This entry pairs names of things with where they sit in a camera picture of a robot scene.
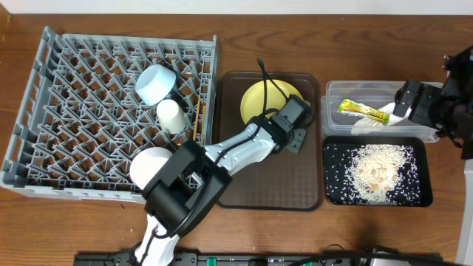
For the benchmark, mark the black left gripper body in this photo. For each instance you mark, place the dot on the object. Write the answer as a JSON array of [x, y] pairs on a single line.
[[295, 137]]

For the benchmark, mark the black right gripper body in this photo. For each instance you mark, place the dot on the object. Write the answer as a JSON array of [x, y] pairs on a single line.
[[433, 109]]

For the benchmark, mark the yellow plate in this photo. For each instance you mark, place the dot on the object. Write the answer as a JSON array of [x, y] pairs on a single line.
[[253, 99]]

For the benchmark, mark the yellow green snack wrapper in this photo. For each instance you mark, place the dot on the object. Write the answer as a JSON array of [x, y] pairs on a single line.
[[349, 107]]

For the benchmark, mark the white napkin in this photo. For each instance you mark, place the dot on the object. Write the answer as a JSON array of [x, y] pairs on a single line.
[[366, 124]]

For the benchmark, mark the white cup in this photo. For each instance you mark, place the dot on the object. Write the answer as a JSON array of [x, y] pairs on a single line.
[[171, 117]]

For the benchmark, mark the light blue bowl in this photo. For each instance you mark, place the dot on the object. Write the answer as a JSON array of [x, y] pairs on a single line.
[[154, 84]]

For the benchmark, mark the white bowl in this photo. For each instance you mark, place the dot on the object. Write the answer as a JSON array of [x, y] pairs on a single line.
[[146, 164]]

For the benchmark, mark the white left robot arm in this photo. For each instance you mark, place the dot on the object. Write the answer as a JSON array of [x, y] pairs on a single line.
[[180, 189]]

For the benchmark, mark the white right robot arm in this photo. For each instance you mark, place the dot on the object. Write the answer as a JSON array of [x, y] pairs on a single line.
[[462, 138]]

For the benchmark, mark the grey plastic dishwasher rack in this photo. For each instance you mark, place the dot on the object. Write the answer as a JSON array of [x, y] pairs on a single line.
[[81, 121]]

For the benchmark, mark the brown plastic serving tray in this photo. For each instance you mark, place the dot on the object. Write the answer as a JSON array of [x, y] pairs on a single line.
[[283, 181]]

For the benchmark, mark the clear plastic bin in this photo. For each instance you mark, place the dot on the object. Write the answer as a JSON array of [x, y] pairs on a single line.
[[375, 94]]

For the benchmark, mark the black plastic tray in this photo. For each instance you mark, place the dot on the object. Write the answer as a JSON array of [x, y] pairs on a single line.
[[420, 155]]

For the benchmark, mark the spilled rice and food scraps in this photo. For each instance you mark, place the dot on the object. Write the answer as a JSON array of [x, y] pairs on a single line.
[[371, 174]]

